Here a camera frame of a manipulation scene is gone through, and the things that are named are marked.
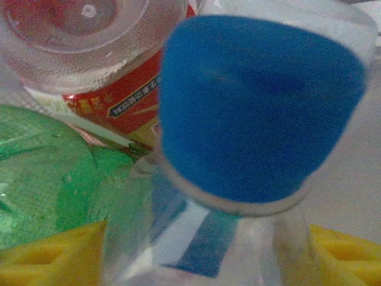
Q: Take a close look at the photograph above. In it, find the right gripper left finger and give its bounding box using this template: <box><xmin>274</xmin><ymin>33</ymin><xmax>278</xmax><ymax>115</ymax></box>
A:
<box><xmin>0</xmin><ymin>219</ymin><xmax>108</xmax><ymax>286</ymax></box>

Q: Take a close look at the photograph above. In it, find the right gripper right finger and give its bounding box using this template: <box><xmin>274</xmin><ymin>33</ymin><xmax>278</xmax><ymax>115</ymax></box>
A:
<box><xmin>308</xmin><ymin>224</ymin><xmax>381</xmax><ymax>286</ymax></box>

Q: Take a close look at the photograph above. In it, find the green bottle yellow cap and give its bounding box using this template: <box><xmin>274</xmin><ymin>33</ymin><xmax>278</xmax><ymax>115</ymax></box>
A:
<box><xmin>0</xmin><ymin>104</ymin><xmax>155</xmax><ymax>251</ymax></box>

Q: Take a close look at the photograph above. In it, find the Fiji bottle blue cap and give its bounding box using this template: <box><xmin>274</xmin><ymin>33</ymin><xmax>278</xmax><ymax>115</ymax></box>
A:
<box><xmin>101</xmin><ymin>14</ymin><xmax>368</xmax><ymax>286</ymax></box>

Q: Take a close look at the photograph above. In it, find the clear bottle red label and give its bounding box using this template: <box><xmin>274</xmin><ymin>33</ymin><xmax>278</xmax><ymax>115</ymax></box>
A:
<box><xmin>0</xmin><ymin>0</ymin><xmax>197</xmax><ymax>150</ymax></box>

